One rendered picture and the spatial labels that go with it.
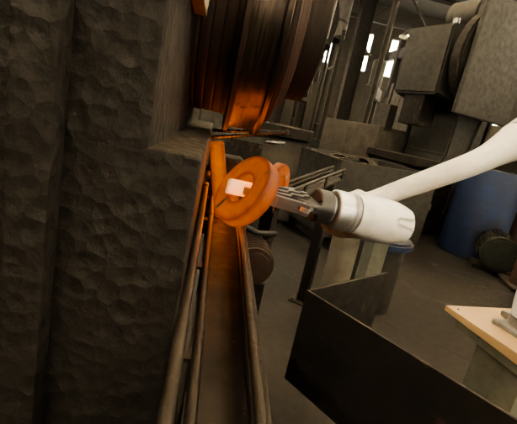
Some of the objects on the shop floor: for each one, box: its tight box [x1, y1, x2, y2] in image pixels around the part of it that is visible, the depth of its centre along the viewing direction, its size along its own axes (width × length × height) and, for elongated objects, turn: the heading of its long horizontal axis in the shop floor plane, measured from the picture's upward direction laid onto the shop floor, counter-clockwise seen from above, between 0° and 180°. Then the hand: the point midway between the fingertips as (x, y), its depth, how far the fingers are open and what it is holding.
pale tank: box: [289, 0, 354, 140], centre depth 931 cm, size 92×92×450 cm
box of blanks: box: [287, 147, 434, 254], centre depth 353 cm, size 103×83×77 cm
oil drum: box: [437, 169, 517, 260], centre depth 386 cm, size 59×59×89 cm
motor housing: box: [246, 231, 274, 315], centre depth 135 cm, size 13×22×54 cm, turn 147°
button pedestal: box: [354, 241, 389, 279], centre depth 177 cm, size 16×24×62 cm, turn 147°
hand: (242, 188), depth 80 cm, fingers closed
